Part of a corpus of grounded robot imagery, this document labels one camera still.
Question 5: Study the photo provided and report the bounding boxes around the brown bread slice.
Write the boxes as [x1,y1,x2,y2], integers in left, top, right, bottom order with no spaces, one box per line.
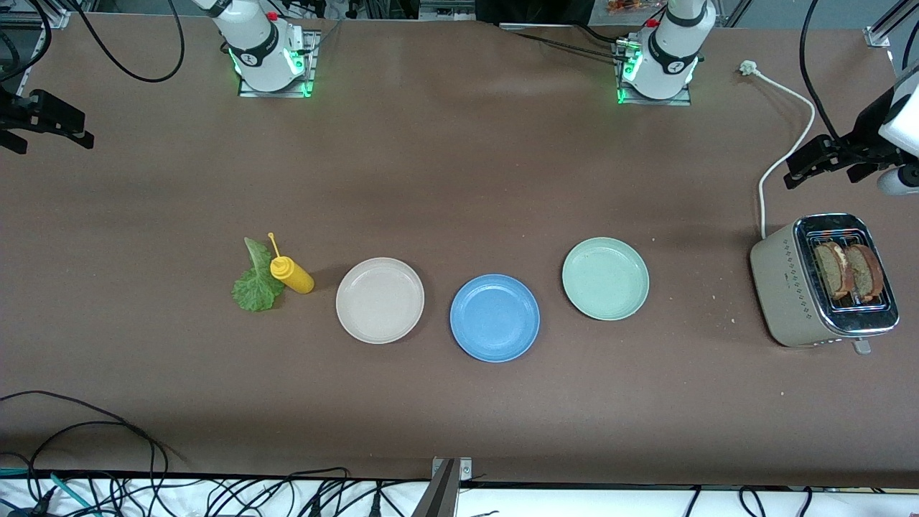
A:
[813,241,855,301]
[847,243,885,303]

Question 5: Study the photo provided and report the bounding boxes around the green lettuce leaf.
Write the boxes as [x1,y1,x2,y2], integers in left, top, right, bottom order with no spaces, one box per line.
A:
[231,237,286,313]

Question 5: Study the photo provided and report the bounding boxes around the yellow squeeze bottle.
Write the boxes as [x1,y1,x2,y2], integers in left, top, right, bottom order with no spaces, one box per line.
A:
[267,232,315,295]

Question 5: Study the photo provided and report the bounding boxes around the light green plate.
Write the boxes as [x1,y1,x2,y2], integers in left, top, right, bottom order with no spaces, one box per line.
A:
[561,237,650,321]

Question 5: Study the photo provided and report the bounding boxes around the blue plate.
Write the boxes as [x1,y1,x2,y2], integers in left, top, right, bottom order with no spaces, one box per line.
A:
[449,274,541,363]

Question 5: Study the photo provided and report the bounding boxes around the beige plate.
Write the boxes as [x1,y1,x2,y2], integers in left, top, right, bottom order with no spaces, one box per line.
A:
[335,257,425,345]

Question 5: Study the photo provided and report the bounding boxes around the beige chrome toaster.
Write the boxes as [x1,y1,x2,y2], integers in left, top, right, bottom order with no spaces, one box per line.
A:
[750,213,900,355]

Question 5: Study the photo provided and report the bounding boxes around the white lower shelf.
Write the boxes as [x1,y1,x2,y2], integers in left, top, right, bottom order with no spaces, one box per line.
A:
[0,478,919,517]

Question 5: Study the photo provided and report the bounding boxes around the aluminium frame profile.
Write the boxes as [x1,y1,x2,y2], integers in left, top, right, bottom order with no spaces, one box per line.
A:
[865,0,919,48]
[0,0,70,29]

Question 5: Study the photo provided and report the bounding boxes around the white toaster power cable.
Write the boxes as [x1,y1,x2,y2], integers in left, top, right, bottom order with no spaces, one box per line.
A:
[740,60,817,241]

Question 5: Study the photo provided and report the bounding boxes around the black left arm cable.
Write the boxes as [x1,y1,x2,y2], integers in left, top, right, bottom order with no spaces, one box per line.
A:
[799,0,844,141]

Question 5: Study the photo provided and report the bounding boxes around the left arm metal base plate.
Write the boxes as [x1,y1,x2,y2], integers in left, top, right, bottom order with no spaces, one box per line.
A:
[614,39,694,107]

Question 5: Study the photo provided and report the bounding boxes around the black looped cable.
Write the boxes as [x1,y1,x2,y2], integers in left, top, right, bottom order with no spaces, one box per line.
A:
[0,391,170,496]

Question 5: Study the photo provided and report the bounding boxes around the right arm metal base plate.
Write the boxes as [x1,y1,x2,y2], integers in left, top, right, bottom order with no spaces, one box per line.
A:
[238,29,321,99]

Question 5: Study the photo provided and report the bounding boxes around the black base cable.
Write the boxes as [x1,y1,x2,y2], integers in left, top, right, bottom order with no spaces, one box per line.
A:
[499,22,633,62]

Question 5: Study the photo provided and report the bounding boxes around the teal cable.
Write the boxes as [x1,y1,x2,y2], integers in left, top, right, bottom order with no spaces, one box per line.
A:
[0,467,101,517]

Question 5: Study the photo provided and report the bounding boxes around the grey metal bracket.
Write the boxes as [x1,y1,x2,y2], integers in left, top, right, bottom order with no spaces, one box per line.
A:
[413,457,475,517]

